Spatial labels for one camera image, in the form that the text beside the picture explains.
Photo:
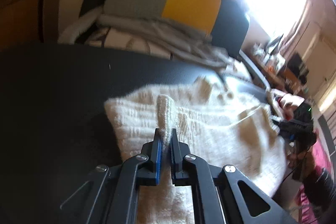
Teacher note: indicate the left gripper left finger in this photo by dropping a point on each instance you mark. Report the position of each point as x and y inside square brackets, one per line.
[110, 194]

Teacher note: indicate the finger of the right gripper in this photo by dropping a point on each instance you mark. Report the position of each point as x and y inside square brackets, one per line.
[275, 123]

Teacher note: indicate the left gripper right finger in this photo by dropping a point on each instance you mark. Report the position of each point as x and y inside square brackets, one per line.
[221, 194]

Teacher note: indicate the cream knitted sweater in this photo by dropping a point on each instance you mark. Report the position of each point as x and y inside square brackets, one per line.
[219, 125]

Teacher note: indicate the pink fringed garment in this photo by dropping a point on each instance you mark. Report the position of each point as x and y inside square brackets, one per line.
[317, 192]

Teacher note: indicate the wooden desk with clutter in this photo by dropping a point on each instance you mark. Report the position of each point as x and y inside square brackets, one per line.
[274, 68]

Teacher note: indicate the black monitor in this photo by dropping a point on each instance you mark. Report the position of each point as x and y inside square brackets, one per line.
[294, 63]

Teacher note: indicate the grey cloth on bed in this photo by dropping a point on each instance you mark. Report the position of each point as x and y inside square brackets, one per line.
[183, 41]

